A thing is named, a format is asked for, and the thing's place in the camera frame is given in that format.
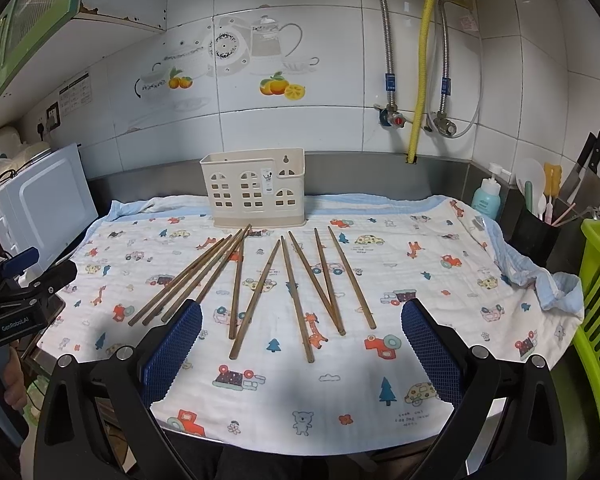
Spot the red handle water valve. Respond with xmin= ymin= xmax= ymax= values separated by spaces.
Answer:
xmin=374 ymin=104 xmax=412 ymax=128

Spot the white microwave oven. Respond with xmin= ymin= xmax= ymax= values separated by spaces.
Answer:
xmin=0 ymin=144 xmax=97 ymax=283

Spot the left braided metal hose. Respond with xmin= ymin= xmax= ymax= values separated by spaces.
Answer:
xmin=362 ymin=0 xmax=399 ymax=116

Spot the right braided metal hose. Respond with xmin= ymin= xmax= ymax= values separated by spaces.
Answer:
xmin=427 ymin=0 xmax=484 ymax=140

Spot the cartoon print white cloth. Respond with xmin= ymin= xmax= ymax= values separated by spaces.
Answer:
xmin=35 ymin=193 xmax=586 ymax=456

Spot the kitchen cleaver knife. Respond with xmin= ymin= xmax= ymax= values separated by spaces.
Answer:
xmin=558 ymin=131 xmax=600 ymax=211

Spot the black utensil cup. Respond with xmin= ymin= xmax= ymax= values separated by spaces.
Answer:
xmin=509 ymin=207 xmax=562 ymax=266

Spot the teal soap bottle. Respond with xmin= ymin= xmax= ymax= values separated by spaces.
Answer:
xmin=470 ymin=162 xmax=512 ymax=220

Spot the yellow bottle brush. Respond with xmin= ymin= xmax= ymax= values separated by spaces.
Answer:
xmin=544 ymin=162 xmax=562 ymax=224

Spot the braided metal hose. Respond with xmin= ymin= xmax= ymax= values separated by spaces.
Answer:
xmin=362 ymin=0 xmax=399 ymax=116
xmin=427 ymin=0 xmax=484 ymax=140

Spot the yellow gas hose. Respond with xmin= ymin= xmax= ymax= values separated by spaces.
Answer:
xmin=405 ymin=0 xmax=438 ymax=165

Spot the wall power socket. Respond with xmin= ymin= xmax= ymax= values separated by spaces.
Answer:
xmin=45 ymin=101 xmax=61 ymax=132

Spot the wooden chopstick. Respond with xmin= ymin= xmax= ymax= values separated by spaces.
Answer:
xmin=228 ymin=240 xmax=280 ymax=360
xmin=129 ymin=235 xmax=234 ymax=326
xmin=280 ymin=236 xmax=315 ymax=364
xmin=129 ymin=228 xmax=248 ymax=326
xmin=313 ymin=228 xmax=346 ymax=336
xmin=287 ymin=231 xmax=346 ymax=336
xmin=228 ymin=230 xmax=248 ymax=340
xmin=161 ymin=224 xmax=251 ymax=322
xmin=327 ymin=226 xmax=377 ymax=330

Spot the cream plastic utensil holder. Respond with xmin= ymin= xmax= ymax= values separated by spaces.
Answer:
xmin=200 ymin=148 xmax=306 ymax=229

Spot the person's left hand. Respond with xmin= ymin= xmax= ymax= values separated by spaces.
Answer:
xmin=3 ymin=348 xmax=27 ymax=411

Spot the metal angle valve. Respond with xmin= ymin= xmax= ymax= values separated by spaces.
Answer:
xmin=427 ymin=112 xmax=457 ymax=138

